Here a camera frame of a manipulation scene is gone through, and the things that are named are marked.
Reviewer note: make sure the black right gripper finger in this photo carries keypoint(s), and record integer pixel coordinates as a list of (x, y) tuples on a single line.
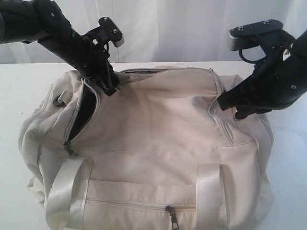
[(244, 111), (239, 97)]

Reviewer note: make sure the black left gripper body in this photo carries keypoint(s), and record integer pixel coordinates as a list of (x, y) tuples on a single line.
[(95, 63)]

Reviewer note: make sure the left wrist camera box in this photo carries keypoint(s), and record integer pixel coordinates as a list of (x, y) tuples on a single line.
[(108, 31)]

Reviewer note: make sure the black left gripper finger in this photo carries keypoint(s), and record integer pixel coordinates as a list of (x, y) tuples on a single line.
[(111, 79), (102, 84)]

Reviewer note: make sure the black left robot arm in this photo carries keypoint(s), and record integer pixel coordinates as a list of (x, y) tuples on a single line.
[(42, 21)]

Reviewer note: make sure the cream duffel bag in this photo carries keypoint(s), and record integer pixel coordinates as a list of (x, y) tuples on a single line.
[(159, 154)]

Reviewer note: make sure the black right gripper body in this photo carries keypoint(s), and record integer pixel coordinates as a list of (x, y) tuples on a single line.
[(282, 83)]

